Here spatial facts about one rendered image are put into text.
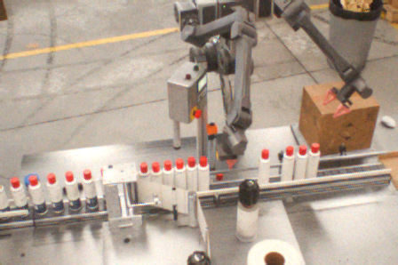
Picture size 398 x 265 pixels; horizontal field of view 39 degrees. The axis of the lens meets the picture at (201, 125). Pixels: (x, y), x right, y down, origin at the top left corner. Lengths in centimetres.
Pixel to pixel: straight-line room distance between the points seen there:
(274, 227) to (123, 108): 243
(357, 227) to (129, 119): 240
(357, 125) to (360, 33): 216
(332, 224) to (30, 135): 265
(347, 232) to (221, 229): 55
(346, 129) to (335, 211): 43
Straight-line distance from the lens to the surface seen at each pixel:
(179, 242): 239
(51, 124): 456
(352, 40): 494
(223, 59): 294
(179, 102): 226
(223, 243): 238
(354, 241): 253
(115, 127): 442
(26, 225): 260
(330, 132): 278
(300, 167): 258
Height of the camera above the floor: 271
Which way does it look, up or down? 38 degrees down
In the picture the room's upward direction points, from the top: 1 degrees counter-clockwise
